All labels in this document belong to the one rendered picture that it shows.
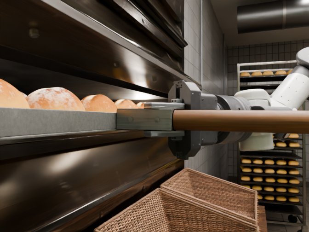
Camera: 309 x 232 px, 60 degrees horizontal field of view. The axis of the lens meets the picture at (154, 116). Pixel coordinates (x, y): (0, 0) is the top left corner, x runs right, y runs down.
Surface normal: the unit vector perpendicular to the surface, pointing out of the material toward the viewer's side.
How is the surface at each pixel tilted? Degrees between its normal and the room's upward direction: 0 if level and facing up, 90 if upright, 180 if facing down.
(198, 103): 90
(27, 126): 91
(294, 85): 56
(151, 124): 90
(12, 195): 70
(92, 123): 91
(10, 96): 63
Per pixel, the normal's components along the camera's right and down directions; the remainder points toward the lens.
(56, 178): 0.88, -0.35
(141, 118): -0.33, -0.01
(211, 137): 0.58, 0.00
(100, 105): 0.61, -0.47
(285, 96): -0.06, -0.57
